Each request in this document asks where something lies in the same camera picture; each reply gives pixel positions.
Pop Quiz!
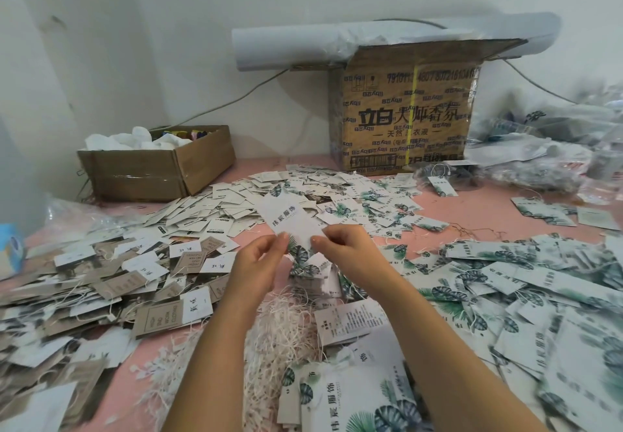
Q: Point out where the pile of green leaf tags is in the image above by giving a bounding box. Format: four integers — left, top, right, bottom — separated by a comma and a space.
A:
277, 230, 623, 432

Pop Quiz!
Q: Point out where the black cable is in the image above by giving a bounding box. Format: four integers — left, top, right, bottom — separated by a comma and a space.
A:
165, 67, 291, 131

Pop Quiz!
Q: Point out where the clear plastic bag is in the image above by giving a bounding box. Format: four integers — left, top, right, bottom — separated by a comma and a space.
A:
41, 196, 120, 248

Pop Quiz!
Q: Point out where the pile of brown white tags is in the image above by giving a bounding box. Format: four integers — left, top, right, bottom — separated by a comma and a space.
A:
0, 224, 245, 432

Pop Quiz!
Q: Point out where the large printed cardboard box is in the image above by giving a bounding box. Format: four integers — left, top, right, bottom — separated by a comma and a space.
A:
329, 38, 528, 177

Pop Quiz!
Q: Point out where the heap of small tags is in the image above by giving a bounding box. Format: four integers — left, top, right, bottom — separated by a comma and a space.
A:
136, 164, 451, 241

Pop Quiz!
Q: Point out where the small open cardboard box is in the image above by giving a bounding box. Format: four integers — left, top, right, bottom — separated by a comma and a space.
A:
77, 124, 237, 203

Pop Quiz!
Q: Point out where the single white leaf print tag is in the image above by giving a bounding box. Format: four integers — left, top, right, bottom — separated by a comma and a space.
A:
255, 191, 330, 267

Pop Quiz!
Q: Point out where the person's left forearm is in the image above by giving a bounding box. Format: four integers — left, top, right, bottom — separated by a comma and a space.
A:
160, 305, 278, 432

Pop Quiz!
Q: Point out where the heap of clear plastic bags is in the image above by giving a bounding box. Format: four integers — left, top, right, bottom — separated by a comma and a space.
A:
467, 77, 623, 204

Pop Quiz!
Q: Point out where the blue tissue pack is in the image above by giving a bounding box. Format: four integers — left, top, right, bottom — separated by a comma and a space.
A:
0, 224, 25, 282

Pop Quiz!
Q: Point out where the person's left hand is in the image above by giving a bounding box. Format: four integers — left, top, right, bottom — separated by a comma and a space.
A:
224, 231, 293, 319

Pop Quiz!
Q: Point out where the person's right hand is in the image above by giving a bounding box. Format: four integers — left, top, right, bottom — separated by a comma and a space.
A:
310, 222, 405, 296

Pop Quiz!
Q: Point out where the white crumpled material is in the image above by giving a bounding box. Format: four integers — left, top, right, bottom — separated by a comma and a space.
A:
82, 126, 193, 152

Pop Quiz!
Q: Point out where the person's right forearm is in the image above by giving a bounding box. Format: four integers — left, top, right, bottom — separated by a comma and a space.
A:
374, 271, 551, 432

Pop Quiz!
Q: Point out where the white roll in plastic wrap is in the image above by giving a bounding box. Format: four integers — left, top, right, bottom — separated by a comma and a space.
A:
232, 11, 563, 72

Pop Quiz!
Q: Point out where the pile of white strings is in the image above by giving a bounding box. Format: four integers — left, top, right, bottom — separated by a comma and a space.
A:
131, 291, 323, 432

